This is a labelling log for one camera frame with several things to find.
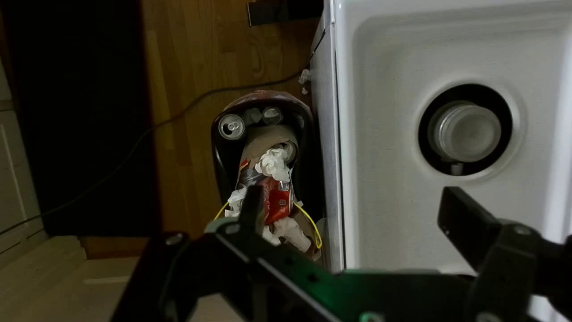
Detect black floor cable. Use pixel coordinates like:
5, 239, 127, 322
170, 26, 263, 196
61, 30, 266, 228
0, 64, 311, 237

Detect white gas stove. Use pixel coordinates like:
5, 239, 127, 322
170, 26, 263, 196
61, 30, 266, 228
311, 0, 572, 271

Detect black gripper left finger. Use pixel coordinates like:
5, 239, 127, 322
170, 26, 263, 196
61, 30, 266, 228
240, 185, 263, 253

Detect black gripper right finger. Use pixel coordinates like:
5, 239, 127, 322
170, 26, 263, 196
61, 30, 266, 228
438, 185, 538, 269

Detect front right stove burner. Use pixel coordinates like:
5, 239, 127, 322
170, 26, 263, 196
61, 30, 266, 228
417, 83, 515, 176

